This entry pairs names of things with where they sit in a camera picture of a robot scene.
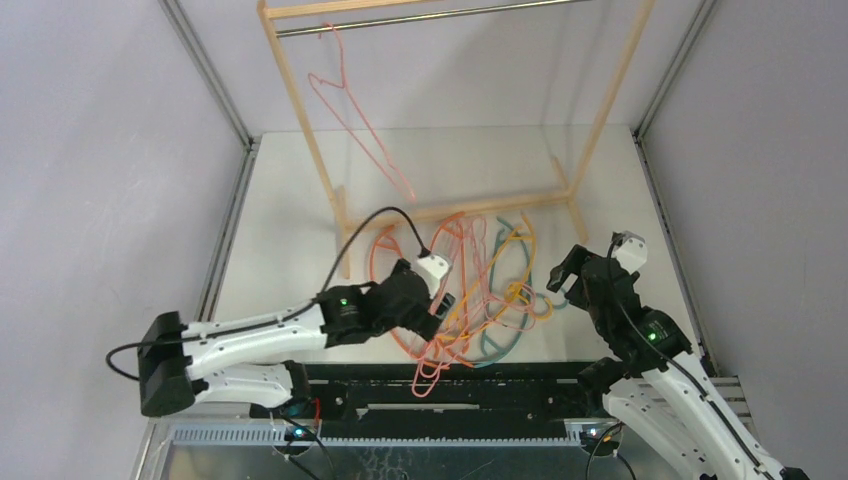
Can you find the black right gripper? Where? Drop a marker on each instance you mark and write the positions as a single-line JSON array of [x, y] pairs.
[[584, 277]]

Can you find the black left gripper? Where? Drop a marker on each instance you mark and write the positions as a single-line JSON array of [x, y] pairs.
[[424, 323]]

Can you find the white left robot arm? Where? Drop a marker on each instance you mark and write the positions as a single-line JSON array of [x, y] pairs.
[[181, 364]]

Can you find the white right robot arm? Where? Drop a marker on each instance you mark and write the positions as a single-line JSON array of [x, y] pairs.
[[654, 383]]

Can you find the yellow plastic hanger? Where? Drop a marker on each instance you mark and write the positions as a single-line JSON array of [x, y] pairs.
[[509, 264]]

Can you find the teal plastic hanger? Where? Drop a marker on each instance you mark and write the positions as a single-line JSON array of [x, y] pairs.
[[516, 308]]

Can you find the orange plastic hanger right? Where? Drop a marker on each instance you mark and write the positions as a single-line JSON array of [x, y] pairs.
[[450, 240]]

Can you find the orange plastic hanger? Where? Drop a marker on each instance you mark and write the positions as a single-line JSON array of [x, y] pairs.
[[450, 240], [389, 245]]

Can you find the orange plastic hanger left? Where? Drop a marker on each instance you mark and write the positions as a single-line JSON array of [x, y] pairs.
[[389, 245]]

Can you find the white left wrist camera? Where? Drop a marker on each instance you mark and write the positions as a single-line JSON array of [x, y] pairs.
[[432, 269]]

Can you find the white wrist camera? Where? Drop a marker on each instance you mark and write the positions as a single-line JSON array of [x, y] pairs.
[[629, 250], [432, 269]]

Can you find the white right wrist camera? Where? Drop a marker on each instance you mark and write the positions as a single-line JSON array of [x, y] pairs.
[[629, 250]]

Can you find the metal cable tray base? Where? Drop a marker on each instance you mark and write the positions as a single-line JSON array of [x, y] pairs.
[[222, 441]]

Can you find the aluminium frame post left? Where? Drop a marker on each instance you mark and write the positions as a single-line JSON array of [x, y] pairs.
[[238, 162]]

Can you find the aluminium frame post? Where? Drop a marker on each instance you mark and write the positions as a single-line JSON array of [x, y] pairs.
[[656, 163], [238, 162]]

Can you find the aluminium frame post right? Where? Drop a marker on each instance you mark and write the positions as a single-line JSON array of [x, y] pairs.
[[656, 163]]

